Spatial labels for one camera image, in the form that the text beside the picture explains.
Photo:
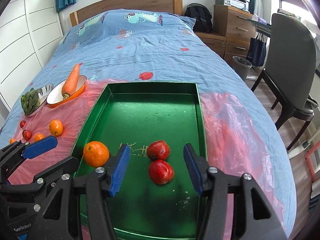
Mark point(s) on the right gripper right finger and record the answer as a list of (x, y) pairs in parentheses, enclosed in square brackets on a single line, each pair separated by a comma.
[(253, 215)]

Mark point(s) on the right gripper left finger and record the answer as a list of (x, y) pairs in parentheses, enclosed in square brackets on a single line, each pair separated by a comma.
[(59, 216)]

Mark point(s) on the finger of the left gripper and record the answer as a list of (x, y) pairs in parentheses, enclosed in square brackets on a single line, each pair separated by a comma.
[(68, 165), (14, 154)]

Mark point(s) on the red plum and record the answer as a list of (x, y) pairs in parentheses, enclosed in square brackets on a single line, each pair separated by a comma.
[(158, 150), (161, 172), (27, 134), (22, 123)]

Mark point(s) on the large orange mandarin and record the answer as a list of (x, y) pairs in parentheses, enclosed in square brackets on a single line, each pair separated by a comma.
[(95, 154)]

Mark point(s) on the small orange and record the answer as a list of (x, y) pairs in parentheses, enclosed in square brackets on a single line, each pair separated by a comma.
[(56, 127), (39, 136)]

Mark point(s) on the green rectangular tray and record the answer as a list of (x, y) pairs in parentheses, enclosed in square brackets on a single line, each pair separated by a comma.
[(137, 114)]

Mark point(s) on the dark green leafy vegetable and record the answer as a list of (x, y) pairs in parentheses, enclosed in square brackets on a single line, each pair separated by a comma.
[(30, 101)]

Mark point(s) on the orange rimmed white dish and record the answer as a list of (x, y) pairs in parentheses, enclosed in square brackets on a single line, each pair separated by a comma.
[(55, 97)]

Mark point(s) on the pink plastic sheet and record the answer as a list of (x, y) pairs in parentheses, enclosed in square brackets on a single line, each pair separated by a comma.
[(25, 173)]

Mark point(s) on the orange carrot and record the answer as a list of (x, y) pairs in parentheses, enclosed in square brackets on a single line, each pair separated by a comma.
[(69, 87)]

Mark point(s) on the white wardrobe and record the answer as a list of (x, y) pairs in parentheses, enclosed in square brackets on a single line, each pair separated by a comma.
[(30, 32)]

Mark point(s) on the blue cartoon bed sheet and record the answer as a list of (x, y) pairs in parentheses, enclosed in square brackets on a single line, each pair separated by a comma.
[(150, 47)]

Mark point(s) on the grey desk chair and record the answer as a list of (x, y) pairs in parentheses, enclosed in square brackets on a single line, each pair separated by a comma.
[(290, 69)]

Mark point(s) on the navy tote bag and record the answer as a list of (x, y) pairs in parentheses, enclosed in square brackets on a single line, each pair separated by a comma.
[(257, 51)]

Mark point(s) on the low wooden nightstand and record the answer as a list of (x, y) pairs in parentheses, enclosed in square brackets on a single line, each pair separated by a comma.
[(215, 42)]

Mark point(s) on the black backpack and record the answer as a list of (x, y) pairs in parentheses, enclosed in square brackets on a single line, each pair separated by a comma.
[(202, 16)]

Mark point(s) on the wooden headboard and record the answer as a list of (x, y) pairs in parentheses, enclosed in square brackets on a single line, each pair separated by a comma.
[(172, 6)]

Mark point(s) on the desk with clutter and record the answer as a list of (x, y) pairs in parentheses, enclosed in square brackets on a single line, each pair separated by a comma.
[(261, 25)]

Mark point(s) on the wooden drawer cabinet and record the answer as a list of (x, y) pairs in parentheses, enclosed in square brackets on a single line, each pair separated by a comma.
[(233, 24)]

